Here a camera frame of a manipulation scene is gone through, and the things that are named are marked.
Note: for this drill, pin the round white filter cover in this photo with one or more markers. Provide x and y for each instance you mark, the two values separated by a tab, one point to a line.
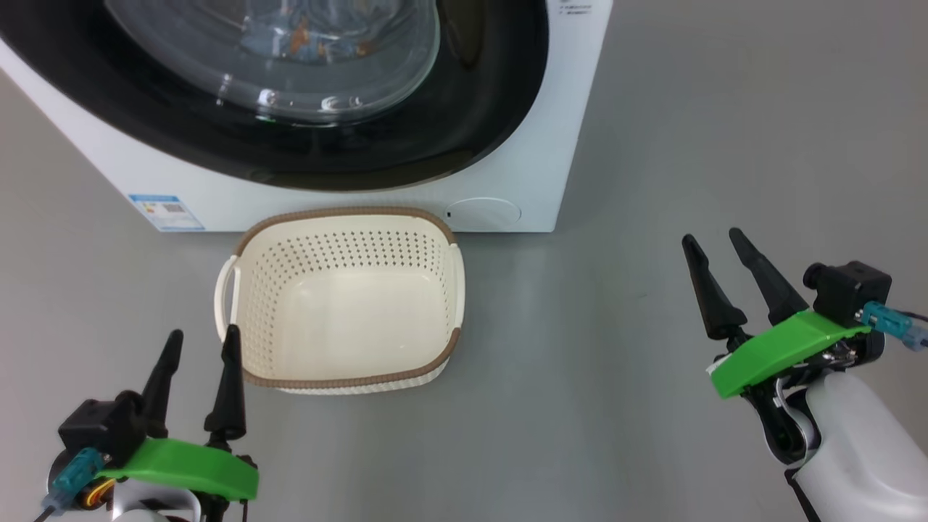
482	211

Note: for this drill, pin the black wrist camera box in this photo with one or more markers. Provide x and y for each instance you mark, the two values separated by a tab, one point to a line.
848	290
101	428

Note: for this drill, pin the white front-load washing machine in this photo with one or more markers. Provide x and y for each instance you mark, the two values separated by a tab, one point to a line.
565	145

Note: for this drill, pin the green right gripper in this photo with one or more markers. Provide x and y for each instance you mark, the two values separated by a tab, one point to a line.
776	351

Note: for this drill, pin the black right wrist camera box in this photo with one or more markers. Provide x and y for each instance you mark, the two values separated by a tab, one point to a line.
848	290

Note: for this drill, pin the cream perforated laundry basket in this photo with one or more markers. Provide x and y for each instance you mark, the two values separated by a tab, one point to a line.
348	326

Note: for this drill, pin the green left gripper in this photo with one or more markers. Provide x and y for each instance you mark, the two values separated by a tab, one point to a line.
188	467

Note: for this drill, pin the blue energy label sticker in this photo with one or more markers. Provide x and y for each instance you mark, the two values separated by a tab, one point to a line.
167	212

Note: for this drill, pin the blue cartoon print garment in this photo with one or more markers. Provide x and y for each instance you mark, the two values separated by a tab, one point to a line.
290	42

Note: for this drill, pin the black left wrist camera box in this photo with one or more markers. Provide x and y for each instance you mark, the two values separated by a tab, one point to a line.
101	428

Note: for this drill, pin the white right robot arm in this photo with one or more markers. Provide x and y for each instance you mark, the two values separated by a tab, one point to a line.
863	449

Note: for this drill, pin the black glass washing machine door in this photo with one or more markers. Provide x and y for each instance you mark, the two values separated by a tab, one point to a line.
478	109

